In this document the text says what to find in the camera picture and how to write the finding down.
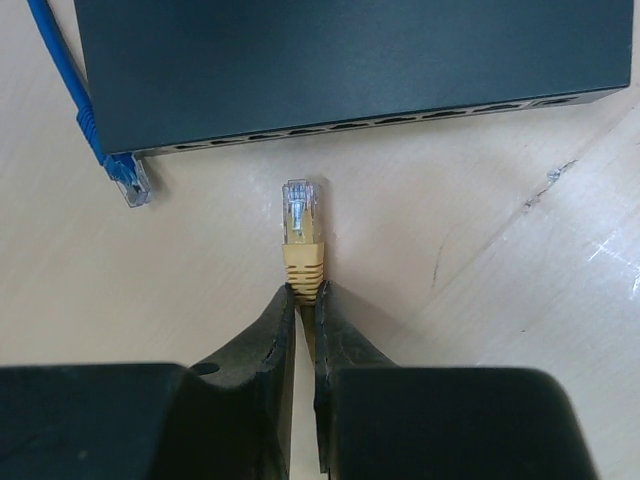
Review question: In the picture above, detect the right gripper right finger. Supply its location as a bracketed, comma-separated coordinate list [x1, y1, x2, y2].
[314, 281, 597, 479]

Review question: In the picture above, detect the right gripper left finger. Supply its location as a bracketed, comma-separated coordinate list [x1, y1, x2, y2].
[1, 285, 296, 479]

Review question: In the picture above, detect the yellow ethernet cable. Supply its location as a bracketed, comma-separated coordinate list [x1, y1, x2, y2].
[278, 175, 327, 371]

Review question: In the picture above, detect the black network switch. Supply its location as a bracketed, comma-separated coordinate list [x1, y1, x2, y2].
[75, 0, 634, 153]

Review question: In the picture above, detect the blue ethernet cable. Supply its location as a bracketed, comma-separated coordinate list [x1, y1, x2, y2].
[24, 0, 152, 209]

